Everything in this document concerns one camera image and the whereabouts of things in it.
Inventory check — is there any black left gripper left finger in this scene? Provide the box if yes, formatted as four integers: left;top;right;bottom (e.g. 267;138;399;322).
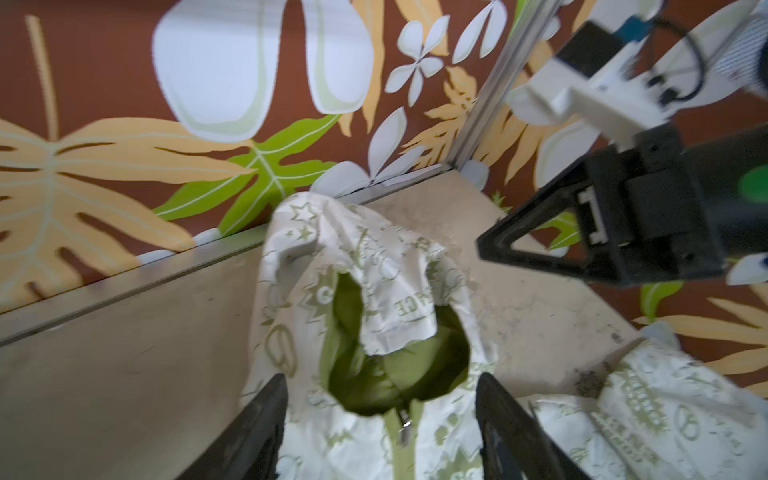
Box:
179;374;288;480

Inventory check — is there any white green printed jacket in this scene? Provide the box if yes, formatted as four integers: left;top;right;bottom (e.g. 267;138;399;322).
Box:
243;192;767;479

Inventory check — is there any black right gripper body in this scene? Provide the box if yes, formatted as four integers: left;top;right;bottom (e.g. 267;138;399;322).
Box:
572;125;767;285

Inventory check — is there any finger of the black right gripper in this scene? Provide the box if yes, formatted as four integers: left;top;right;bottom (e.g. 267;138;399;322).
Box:
476;161;607;283

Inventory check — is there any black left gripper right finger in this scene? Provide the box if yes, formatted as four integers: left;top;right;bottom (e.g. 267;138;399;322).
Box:
475;373;589;480

